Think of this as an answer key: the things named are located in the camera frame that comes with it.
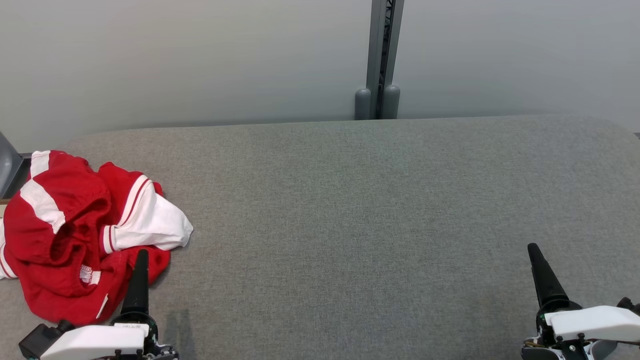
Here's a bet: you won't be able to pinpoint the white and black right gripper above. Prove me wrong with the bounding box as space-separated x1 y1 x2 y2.
527 243 640 346

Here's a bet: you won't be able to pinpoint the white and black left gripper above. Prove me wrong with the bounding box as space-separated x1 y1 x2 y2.
41 249 158 360

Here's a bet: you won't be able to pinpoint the red shirt with white sleeves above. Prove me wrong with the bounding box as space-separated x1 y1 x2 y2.
0 162 194 326

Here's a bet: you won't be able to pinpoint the grey metal desk leg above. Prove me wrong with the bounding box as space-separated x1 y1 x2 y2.
0 131 23 198

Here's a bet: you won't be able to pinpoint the grey cylindrical post foot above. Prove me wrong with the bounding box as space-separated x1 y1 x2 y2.
355 87 373 121
382 85 401 120

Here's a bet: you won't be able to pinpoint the grey metal partition post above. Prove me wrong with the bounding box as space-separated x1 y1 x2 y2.
366 0 405 120

